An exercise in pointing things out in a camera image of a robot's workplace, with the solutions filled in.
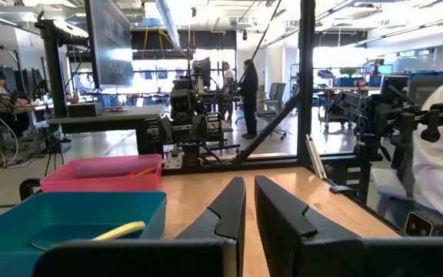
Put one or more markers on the grey office chair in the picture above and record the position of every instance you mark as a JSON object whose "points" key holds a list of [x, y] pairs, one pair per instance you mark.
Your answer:
{"points": [[277, 94]]}

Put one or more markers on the black aluminium rig frame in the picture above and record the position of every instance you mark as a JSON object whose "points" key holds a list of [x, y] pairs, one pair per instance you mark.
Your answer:
{"points": [[306, 77]]}

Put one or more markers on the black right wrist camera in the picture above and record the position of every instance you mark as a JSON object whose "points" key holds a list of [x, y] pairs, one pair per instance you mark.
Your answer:
{"points": [[182, 101]]}

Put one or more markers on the large flat monitor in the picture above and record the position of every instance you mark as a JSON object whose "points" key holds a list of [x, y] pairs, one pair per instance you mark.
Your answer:
{"points": [[110, 46]]}

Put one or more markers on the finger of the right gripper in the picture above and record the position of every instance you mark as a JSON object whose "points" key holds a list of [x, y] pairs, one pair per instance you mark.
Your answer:
{"points": [[181, 127], [197, 127]]}

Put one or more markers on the grey monitor desk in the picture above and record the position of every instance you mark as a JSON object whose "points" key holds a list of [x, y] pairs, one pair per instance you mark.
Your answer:
{"points": [[106, 119]]}

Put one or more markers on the black monitor pole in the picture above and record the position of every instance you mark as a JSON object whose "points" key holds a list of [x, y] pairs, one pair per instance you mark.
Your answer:
{"points": [[57, 77]]}

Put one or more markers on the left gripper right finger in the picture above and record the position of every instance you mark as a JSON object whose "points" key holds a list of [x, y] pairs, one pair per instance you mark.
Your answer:
{"points": [[279, 219]]}

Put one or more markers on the black desktop box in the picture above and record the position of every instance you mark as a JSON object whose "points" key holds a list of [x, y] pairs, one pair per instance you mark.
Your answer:
{"points": [[85, 109]]}

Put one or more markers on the pink plastic bin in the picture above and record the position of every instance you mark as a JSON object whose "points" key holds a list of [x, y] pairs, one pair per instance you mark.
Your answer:
{"points": [[90, 181]]}

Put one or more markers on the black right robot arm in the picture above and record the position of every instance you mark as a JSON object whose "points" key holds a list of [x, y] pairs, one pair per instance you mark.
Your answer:
{"points": [[190, 154]]}

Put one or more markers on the silver aluminium bar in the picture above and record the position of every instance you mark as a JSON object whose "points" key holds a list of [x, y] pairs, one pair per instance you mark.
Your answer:
{"points": [[315, 157]]}

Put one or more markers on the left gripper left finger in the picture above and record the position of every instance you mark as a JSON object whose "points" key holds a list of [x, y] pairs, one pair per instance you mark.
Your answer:
{"points": [[233, 215]]}

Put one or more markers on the blue plastic bin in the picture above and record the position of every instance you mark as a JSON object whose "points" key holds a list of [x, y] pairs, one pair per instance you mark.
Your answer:
{"points": [[14, 215]]}

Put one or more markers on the blue storage crates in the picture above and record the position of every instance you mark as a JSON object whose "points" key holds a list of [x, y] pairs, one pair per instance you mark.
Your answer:
{"points": [[344, 81]]}

